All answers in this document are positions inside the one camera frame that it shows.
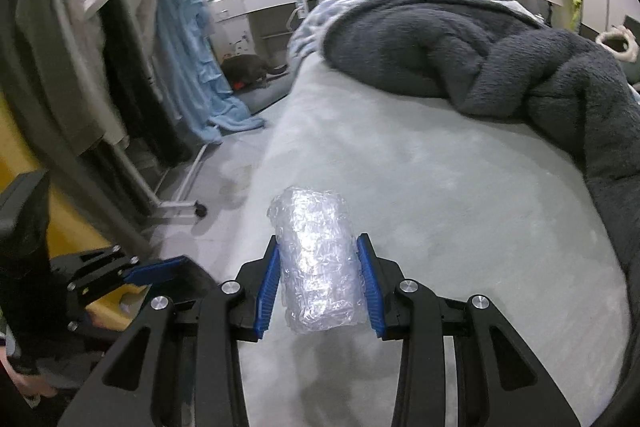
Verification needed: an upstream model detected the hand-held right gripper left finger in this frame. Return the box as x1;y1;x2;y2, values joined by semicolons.
57;234;282;427

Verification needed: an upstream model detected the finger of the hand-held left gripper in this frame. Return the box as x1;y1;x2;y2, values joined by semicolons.
67;247;188;308

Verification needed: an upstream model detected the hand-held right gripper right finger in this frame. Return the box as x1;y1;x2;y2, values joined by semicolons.
356;233;583;427

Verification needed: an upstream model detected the clear bubble wrap roll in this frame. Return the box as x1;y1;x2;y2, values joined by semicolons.
267;187;368;335

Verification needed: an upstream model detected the white clothes rack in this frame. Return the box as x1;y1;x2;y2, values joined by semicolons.
0;22;208;258

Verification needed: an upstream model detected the bed with pale grey sheet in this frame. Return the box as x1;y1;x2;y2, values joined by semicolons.
220;0;640;427

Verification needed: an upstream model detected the black hanging garment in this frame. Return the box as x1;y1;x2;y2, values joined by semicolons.
100;0;193;168

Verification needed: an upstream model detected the grey floor cushion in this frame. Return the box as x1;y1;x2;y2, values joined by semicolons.
232;72;296;115

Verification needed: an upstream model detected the dark grey cat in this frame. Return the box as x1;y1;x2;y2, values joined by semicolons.
221;55;288;90

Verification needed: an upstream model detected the light blue robe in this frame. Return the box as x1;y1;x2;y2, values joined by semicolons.
145;0;266;142

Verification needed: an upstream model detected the dark grey fluffy blanket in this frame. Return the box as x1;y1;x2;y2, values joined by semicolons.
322;0;640;293

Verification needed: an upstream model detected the white hanging shirt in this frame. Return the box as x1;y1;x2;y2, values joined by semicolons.
15;0;116;158

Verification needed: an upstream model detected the blue patterned quilt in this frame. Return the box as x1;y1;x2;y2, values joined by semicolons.
289;0;416;60

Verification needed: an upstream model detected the light blue pillow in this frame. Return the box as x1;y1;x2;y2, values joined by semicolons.
500;0;546;25

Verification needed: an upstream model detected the plush pet bed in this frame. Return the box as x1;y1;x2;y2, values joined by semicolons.
595;25;640;62

